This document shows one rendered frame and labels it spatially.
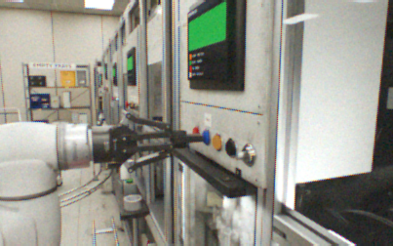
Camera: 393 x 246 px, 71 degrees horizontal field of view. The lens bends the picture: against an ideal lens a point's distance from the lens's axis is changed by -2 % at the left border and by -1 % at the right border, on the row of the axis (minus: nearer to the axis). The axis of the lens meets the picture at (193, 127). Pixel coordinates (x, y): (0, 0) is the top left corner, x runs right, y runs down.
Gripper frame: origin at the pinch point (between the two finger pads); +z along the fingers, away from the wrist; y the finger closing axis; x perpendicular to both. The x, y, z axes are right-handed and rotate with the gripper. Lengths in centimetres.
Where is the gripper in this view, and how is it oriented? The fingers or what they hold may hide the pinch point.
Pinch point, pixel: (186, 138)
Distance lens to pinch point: 63.0
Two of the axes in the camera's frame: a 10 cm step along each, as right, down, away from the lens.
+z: 9.3, -0.6, 3.5
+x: -3.6, -1.4, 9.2
